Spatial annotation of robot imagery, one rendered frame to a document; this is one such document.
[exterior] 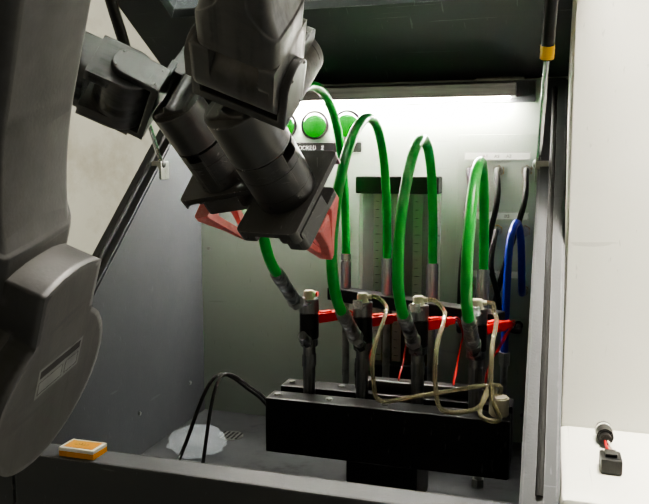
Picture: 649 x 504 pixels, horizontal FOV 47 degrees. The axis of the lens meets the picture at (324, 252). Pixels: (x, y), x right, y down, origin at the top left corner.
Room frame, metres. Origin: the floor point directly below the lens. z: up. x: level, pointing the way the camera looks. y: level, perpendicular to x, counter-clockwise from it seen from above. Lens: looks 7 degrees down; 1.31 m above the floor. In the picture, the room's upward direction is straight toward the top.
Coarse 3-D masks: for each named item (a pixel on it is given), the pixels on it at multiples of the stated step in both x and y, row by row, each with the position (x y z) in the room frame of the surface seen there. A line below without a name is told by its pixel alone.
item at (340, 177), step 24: (360, 120) 1.01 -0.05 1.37; (384, 144) 1.13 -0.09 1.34; (384, 168) 1.16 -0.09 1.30; (336, 192) 0.90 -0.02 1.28; (384, 192) 1.17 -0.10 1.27; (384, 216) 1.18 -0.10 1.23; (336, 240) 0.88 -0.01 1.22; (384, 240) 1.18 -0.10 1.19; (336, 264) 0.88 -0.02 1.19; (384, 264) 1.18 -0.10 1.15; (336, 288) 0.89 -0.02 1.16; (384, 288) 1.18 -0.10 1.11; (336, 312) 0.92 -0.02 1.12; (360, 336) 0.99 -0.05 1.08
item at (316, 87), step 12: (312, 84) 1.06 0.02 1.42; (324, 96) 1.12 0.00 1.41; (336, 120) 1.18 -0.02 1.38; (336, 132) 1.19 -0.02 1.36; (336, 144) 1.21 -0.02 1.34; (348, 192) 1.24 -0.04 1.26; (348, 204) 1.24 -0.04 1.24; (348, 216) 1.24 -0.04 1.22; (348, 228) 1.24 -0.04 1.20; (264, 240) 0.89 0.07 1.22; (348, 240) 1.24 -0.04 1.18; (264, 252) 0.90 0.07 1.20; (348, 252) 1.24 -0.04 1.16; (276, 264) 0.92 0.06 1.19; (276, 276) 0.93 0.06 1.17
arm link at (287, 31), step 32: (224, 0) 0.48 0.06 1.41; (256, 0) 0.47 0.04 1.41; (288, 0) 0.50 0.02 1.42; (224, 32) 0.51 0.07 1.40; (256, 32) 0.49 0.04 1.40; (288, 32) 0.51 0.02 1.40; (192, 64) 0.55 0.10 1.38; (224, 64) 0.55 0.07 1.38; (256, 64) 0.52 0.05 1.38; (288, 64) 0.55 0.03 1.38; (256, 96) 0.55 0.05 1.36
